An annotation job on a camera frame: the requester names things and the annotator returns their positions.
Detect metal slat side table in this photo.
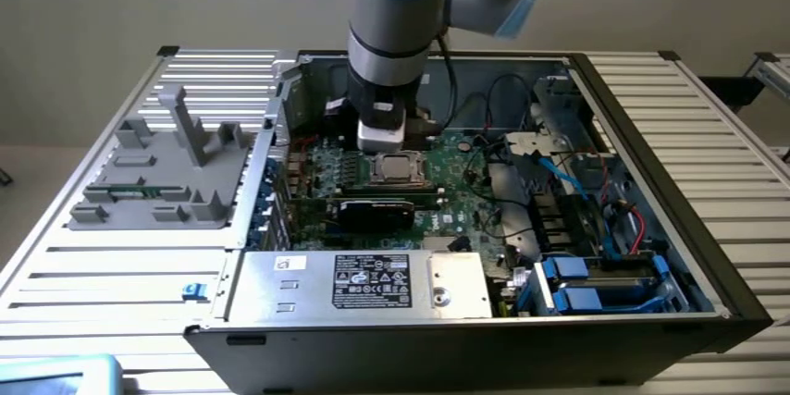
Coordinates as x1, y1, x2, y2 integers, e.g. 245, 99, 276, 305
747, 51, 790, 93

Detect RAM stick in slot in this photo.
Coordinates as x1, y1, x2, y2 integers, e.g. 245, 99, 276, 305
340, 183, 443, 198

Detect green motherboard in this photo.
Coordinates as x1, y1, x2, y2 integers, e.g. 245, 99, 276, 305
284, 130, 526, 285

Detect silver power supply unit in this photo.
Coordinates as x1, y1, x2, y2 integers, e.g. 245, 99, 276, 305
221, 249, 494, 323

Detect teal box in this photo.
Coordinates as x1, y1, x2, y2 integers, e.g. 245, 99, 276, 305
0, 352, 124, 395

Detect grey parts rack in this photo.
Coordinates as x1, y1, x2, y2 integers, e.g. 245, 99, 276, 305
63, 84, 259, 232

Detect metal drive cage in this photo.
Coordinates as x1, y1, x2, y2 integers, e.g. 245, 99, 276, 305
503, 73, 619, 193

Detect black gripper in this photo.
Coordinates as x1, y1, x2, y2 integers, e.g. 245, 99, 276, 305
324, 65, 443, 153

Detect red wire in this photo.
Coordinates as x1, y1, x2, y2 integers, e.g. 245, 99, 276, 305
619, 204, 648, 253

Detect silver CPU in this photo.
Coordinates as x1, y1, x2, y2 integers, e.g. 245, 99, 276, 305
376, 154, 422, 182

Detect black looped wire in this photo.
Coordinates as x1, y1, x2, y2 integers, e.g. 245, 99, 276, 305
459, 73, 535, 133

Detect light blue data wire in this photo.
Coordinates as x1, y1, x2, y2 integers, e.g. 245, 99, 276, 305
534, 153, 590, 204

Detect black block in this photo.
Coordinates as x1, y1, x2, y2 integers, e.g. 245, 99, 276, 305
698, 74, 766, 115

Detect black open PC case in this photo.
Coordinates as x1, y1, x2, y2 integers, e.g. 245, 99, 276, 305
183, 48, 775, 395

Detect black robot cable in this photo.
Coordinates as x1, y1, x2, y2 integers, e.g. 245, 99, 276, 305
435, 32, 460, 131

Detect blue disk bay caddies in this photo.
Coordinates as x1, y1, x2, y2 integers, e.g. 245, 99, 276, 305
531, 253, 683, 317

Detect CPU socket metal frame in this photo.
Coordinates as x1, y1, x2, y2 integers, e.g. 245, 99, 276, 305
364, 151, 434, 190

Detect black fan shroud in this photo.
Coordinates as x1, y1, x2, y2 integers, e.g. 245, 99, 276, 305
496, 189, 608, 259

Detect green RAM stick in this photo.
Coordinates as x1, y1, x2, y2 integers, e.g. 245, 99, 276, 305
84, 185, 188, 198

